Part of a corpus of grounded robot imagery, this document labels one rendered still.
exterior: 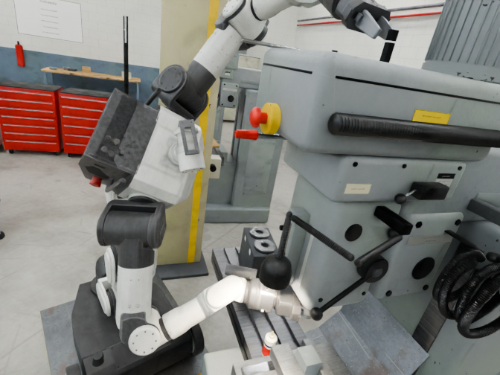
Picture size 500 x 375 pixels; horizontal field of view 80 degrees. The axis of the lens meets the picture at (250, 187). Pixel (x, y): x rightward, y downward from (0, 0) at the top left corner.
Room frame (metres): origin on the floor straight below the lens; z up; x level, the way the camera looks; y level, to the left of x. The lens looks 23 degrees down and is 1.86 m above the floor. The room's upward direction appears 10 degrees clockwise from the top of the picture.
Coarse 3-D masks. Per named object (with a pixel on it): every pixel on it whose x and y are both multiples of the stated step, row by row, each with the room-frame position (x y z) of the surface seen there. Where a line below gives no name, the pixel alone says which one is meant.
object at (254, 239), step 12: (252, 228) 1.17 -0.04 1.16; (264, 228) 1.19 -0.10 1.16; (252, 240) 1.10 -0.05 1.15; (264, 240) 1.09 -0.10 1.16; (240, 252) 1.18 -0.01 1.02; (252, 252) 1.01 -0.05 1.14; (264, 252) 1.02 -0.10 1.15; (276, 252) 1.04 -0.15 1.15; (240, 264) 1.14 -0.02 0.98; (252, 264) 0.99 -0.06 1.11
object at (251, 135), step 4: (236, 132) 0.67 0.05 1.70; (240, 132) 0.67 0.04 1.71; (244, 132) 0.67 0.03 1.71; (248, 132) 0.67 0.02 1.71; (252, 132) 0.68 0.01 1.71; (256, 132) 0.68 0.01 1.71; (236, 136) 0.67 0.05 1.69; (240, 136) 0.67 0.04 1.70; (244, 136) 0.67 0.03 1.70; (248, 136) 0.67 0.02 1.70; (252, 136) 0.68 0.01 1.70; (256, 136) 0.68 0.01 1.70; (260, 136) 0.69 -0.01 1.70; (264, 136) 0.69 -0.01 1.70; (268, 136) 0.70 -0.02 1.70; (272, 136) 0.70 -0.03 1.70; (276, 136) 0.70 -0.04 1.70; (280, 136) 0.71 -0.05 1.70
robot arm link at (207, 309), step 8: (224, 280) 0.66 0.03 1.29; (232, 280) 0.66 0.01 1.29; (240, 280) 0.67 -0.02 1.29; (208, 288) 0.65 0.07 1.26; (216, 288) 0.64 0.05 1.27; (224, 288) 0.65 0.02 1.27; (232, 288) 0.65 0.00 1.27; (240, 288) 0.65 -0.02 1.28; (200, 296) 0.64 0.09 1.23; (208, 296) 0.63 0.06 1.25; (216, 296) 0.63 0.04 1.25; (224, 296) 0.63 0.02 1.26; (232, 296) 0.63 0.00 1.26; (200, 304) 0.63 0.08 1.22; (208, 304) 0.61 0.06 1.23; (216, 304) 0.61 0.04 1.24; (224, 304) 0.62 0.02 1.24; (208, 312) 0.61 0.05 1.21
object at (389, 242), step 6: (390, 240) 0.50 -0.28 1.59; (396, 240) 0.51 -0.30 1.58; (378, 246) 0.47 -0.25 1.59; (384, 246) 0.48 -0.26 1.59; (390, 246) 0.49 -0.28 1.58; (372, 252) 0.45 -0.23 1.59; (378, 252) 0.46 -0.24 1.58; (360, 258) 0.42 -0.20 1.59; (366, 258) 0.43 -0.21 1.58; (372, 258) 0.44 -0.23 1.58; (354, 264) 0.42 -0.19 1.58; (360, 264) 0.41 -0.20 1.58
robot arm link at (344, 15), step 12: (324, 0) 0.80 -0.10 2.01; (336, 0) 0.77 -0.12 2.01; (348, 0) 0.73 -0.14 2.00; (360, 0) 0.70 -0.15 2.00; (372, 0) 0.76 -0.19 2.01; (336, 12) 0.76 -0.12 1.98; (348, 12) 0.70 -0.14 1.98; (360, 12) 0.71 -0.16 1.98; (372, 12) 0.72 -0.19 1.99; (384, 12) 0.74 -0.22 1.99; (348, 24) 0.71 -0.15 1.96
